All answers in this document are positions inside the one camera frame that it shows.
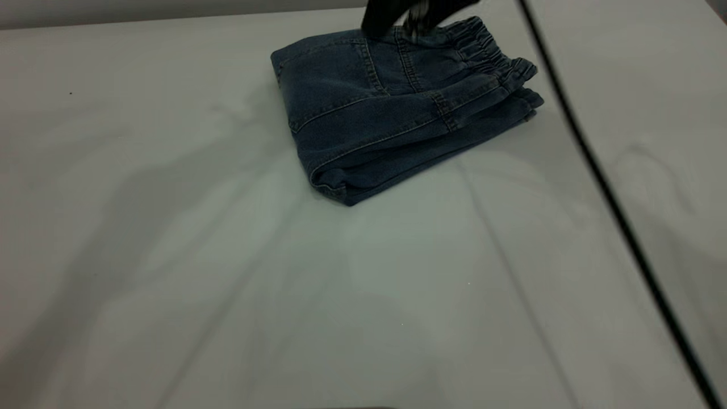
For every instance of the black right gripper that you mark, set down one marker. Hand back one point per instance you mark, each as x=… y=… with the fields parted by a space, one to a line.
x=454 y=7

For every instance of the blue denim pants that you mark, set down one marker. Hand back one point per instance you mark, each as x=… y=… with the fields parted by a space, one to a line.
x=397 y=113

